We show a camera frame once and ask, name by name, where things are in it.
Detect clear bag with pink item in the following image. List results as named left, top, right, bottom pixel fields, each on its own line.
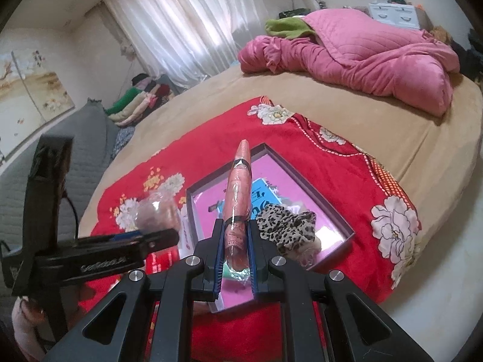
left=134, top=190, right=181, bottom=232

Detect green sponge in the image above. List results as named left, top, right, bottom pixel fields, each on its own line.
left=222, top=262, right=251, bottom=284

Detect leopard print scrunchie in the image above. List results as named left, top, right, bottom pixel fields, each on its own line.
left=255, top=204, right=321, bottom=258

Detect person's hand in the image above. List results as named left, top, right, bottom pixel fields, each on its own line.
left=11, top=297, right=46, bottom=361

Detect red tissue box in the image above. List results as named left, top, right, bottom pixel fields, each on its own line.
left=145, top=204, right=197, bottom=276

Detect grey quilted headboard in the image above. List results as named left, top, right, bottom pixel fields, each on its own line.
left=1, top=99, right=120, bottom=249

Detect dark patterned cloth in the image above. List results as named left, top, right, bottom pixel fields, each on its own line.
left=111, top=127, right=135, bottom=160

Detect red floral blanket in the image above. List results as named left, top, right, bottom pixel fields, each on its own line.
left=77, top=96, right=424, bottom=362

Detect stack of folded clothes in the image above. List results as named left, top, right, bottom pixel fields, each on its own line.
left=105, top=73, right=180, bottom=128

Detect grey tray with pink book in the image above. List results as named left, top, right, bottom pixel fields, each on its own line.
left=187, top=144, right=354, bottom=313

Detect white sheer curtain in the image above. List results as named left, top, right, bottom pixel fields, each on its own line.
left=103, top=0, right=290, bottom=89

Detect beige round bed cover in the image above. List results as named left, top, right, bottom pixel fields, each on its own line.
left=77, top=65, right=483, bottom=306

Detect green cloth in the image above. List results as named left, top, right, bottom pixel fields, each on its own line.
left=265, top=17, right=316, bottom=40

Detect pink quilted duvet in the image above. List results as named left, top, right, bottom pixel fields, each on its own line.
left=238, top=8, right=460, bottom=117

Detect black bag on floor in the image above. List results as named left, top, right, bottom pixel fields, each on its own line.
left=451, top=29, right=483, bottom=81

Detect white drawer cabinet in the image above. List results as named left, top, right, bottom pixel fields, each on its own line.
left=368, top=3, right=421, bottom=30

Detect black cable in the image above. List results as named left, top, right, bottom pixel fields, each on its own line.
left=61, top=189, right=80, bottom=240

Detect wall painting panels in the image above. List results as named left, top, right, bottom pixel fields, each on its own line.
left=0, top=49, right=75, bottom=158

